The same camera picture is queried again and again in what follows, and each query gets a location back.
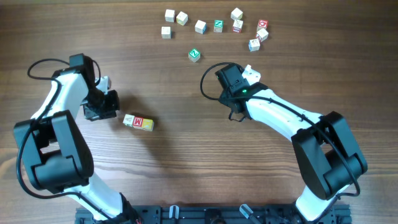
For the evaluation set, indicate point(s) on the red sided wooden block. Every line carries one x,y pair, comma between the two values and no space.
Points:
262,35

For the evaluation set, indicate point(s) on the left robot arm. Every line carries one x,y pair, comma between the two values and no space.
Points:
54,159

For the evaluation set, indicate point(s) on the red M wooden block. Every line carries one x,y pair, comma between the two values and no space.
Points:
137,122

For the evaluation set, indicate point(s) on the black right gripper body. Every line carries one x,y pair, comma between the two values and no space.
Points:
226,94

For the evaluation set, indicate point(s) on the green N wooden block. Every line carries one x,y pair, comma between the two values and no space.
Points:
218,26

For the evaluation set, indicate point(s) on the red O wooden block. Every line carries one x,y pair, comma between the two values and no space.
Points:
262,24

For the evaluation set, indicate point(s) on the wooden block left lower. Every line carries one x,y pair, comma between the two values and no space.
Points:
166,32

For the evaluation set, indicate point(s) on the plain wooden block far left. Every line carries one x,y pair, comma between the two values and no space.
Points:
169,15

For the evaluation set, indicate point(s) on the green Z wooden block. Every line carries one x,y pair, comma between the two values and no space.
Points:
194,55

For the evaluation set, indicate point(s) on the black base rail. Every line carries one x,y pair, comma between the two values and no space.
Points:
217,214

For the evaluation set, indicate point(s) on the blue sided wooden block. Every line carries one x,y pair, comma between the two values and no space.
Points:
254,45

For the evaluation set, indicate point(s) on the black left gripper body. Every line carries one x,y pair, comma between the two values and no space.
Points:
98,105

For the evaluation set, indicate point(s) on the red edged picture block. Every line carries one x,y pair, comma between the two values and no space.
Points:
237,26

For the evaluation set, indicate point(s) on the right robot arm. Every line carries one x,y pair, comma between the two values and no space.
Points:
328,156

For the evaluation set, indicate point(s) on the plain wooden block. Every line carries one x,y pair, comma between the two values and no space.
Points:
236,14
169,15

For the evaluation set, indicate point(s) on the yellow K wooden block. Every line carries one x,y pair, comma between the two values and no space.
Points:
147,124

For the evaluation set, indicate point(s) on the yellow edged wooden block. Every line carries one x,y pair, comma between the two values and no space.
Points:
182,18

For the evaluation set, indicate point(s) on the plain wooden block top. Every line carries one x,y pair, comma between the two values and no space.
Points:
236,14

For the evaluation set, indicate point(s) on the teal picture wooden block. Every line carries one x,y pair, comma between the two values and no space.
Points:
128,120

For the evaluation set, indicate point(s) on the blue edged wooden block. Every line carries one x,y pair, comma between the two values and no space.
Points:
200,27

